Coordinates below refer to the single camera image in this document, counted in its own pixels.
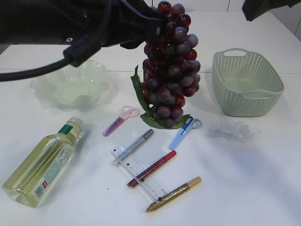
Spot clear plastic sheet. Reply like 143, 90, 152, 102
208, 121, 259, 143

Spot red glitter pen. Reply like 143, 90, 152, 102
125, 150, 177, 189

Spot black mesh pen holder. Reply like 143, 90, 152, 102
143, 64, 147, 81

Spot transparent plastic ruler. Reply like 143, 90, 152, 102
110, 147, 172, 203

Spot yellow tea bottle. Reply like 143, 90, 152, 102
2, 117, 84, 208

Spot blue scissors with sheath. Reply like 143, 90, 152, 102
169, 116, 203, 150

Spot purple grape bunch with leaves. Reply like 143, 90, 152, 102
131, 0, 201, 129

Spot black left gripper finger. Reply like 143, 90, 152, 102
121, 0, 167, 45

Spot pink scissors with purple sheath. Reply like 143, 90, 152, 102
103, 105, 140, 137

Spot green woven plastic basket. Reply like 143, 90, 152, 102
212, 48, 284, 117

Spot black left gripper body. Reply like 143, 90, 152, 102
70, 0, 146, 49

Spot gold glitter pen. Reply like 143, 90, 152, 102
145, 177, 202, 213

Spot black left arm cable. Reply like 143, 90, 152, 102
0, 0, 113, 82

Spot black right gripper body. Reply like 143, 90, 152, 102
242, 0, 292, 22

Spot silver glitter pen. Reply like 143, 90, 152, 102
112, 129, 154, 167

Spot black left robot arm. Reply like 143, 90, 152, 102
0, 0, 168, 49

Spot green wavy glass plate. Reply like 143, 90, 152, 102
30, 60, 110, 109

